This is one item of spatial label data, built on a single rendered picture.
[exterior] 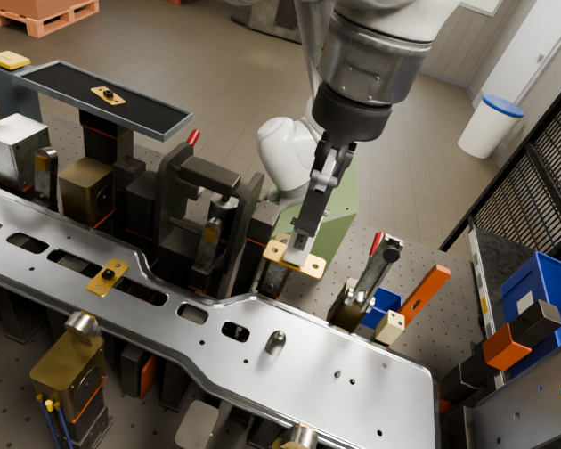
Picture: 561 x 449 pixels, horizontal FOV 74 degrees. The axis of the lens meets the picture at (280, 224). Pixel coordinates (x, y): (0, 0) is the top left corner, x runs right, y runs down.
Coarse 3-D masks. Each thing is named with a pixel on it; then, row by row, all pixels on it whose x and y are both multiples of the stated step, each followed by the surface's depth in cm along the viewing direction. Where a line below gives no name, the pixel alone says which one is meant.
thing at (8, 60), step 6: (0, 54) 89; (6, 54) 89; (12, 54) 90; (18, 54) 91; (0, 60) 87; (6, 60) 88; (12, 60) 88; (18, 60) 89; (24, 60) 90; (6, 66) 87; (12, 66) 87; (18, 66) 88
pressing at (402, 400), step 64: (0, 192) 78; (0, 256) 68; (128, 256) 76; (128, 320) 66; (256, 320) 73; (320, 320) 76; (256, 384) 63; (320, 384) 66; (384, 384) 70; (384, 448) 61
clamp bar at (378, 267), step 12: (384, 240) 67; (396, 240) 67; (384, 252) 65; (396, 252) 65; (372, 264) 70; (384, 264) 70; (372, 276) 72; (384, 276) 70; (360, 288) 73; (372, 288) 73
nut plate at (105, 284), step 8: (112, 264) 73; (120, 264) 73; (104, 272) 70; (112, 272) 71; (120, 272) 72; (96, 280) 69; (104, 280) 70; (112, 280) 70; (88, 288) 68; (104, 288) 69
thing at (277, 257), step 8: (272, 240) 53; (272, 248) 52; (280, 248) 52; (264, 256) 50; (272, 256) 51; (280, 256) 51; (312, 256) 52; (280, 264) 50; (288, 264) 50; (312, 264) 51; (320, 264) 52; (304, 272) 50; (312, 272) 50; (320, 272) 50
